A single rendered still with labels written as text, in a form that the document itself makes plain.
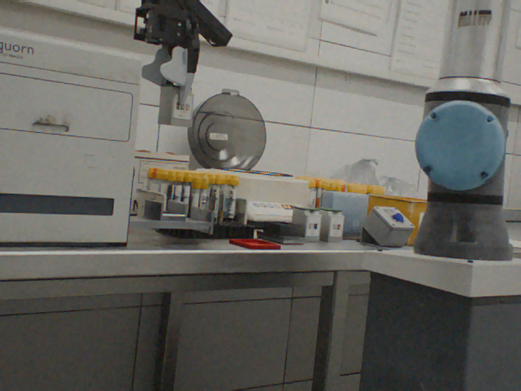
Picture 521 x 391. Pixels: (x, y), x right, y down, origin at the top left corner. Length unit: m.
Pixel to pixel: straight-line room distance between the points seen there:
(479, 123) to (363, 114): 1.38
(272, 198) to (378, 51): 0.89
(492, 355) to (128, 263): 0.56
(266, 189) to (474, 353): 0.73
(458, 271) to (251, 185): 0.70
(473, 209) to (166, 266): 0.49
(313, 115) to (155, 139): 0.55
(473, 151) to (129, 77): 0.52
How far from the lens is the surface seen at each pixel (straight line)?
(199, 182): 1.37
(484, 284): 1.13
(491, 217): 1.21
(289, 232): 1.46
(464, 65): 1.10
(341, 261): 1.45
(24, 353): 1.90
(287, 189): 1.74
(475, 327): 1.15
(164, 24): 1.24
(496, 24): 1.12
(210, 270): 1.25
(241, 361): 2.24
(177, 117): 1.26
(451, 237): 1.20
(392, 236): 1.56
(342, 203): 1.65
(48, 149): 1.14
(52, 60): 1.14
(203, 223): 1.29
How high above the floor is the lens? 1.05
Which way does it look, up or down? 3 degrees down
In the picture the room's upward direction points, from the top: 6 degrees clockwise
